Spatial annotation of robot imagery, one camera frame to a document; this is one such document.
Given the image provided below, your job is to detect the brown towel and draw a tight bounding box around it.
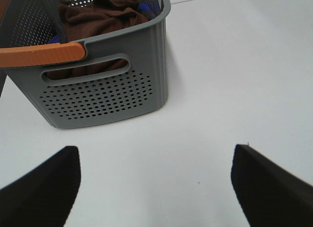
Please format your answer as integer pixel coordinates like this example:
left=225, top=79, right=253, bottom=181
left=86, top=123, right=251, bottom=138
left=46, top=0, right=148, bottom=80

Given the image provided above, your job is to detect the grey perforated plastic basket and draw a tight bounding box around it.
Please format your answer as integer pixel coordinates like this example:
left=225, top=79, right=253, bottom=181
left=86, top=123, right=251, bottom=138
left=0, top=0, right=171, bottom=129

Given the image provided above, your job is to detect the blue cloth in basket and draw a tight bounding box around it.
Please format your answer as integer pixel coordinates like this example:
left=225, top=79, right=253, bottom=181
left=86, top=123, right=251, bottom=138
left=48, top=3, right=156, bottom=44

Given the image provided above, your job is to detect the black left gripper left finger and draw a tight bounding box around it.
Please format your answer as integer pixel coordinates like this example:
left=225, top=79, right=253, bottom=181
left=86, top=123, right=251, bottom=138
left=0, top=146, right=81, bottom=227

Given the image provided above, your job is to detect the orange basket handle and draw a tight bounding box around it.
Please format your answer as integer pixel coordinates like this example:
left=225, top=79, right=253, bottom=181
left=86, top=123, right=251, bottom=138
left=0, top=42, right=86, bottom=68

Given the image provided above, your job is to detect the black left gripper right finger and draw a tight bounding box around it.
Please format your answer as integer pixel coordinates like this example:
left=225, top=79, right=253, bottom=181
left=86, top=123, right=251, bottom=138
left=230, top=144, right=313, bottom=227

